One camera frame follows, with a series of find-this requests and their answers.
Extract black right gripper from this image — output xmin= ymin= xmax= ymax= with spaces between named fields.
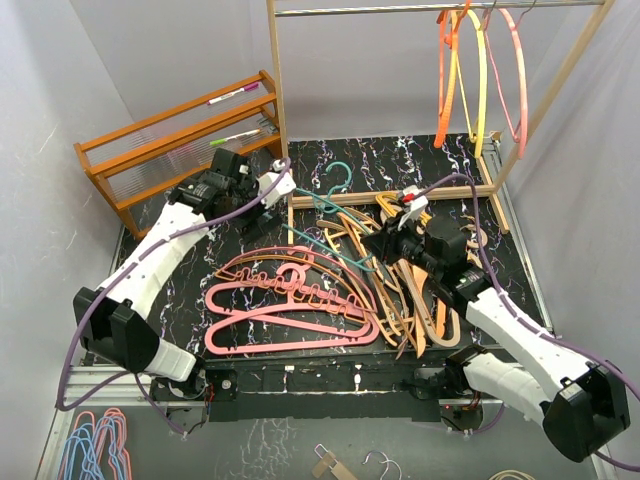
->
xmin=361 ymin=211 xmax=442 ymax=277

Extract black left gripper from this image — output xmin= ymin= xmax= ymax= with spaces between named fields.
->
xmin=228 ymin=166 xmax=284 ymax=244

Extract teal wire hanger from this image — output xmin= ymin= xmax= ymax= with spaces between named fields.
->
xmin=294 ymin=161 xmax=375 ymax=273

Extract thick pink plastic hanger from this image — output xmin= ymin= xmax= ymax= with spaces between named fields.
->
xmin=204 ymin=262 xmax=379 ymax=355

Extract beige hanger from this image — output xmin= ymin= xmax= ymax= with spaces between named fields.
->
xmin=409 ymin=215 xmax=488 ymax=346

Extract yellow metal hanger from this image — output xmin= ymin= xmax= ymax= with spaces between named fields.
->
xmin=445 ymin=9 xmax=488 ymax=159

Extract orange plastic hanger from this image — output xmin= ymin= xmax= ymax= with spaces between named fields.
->
xmin=434 ymin=1 xmax=471 ymax=148

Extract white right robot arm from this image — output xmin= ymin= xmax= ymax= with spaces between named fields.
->
xmin=362 ymin=215 xmax=630 ymax=462

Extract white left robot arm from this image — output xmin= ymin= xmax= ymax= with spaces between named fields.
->
xmin=72 ymin=148 xmax=296 ymax=399

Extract cream thin plastic hanger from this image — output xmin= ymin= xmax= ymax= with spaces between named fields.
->
xmin=316 ymin=220 xmax=349 ymax=265

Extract green capped marker pen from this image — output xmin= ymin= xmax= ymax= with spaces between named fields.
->
xmin=209 ymin=128 xmax=261 ymax=147

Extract orange wooden shelf rack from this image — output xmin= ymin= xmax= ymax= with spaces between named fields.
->
xmin=74 ymin=70 xmax=282 ymax=240

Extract purple capped marker pen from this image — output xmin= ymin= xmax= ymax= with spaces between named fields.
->
xmin=207 ymin=82 xmax=260 ymax=105

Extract light wooden clothes rack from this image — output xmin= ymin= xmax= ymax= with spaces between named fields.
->
xmin=266 ymin=1 xmax=614 ymax=234

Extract wooden clip hanger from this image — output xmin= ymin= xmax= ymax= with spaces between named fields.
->
xmin=311 ymin=444 xmax=357 ymax=480

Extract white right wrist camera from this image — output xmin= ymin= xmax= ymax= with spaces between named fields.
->
xmin=396 ymin=185 xmax=428 ymax=228

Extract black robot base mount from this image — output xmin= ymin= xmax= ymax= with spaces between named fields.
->
xmin=151 ymin=349 xmax=503 ymax=430

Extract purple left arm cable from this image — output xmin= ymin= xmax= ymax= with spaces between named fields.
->
xmin=54 ymin=157 xmax=293 ymax=436

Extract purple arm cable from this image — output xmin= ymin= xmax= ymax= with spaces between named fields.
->
xmin=54 ymin=157 xmax=293 ymax=436
xmin=404 ymin=172 xmax=640 ymax=472

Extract blue and pink wire hangers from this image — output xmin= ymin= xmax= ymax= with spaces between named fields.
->
xmin=55 ymin=407 xmax=133 ymax=480

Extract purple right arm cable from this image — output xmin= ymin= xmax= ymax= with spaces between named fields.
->
xmin=404 ymin=172 xmax=640 ymax=472

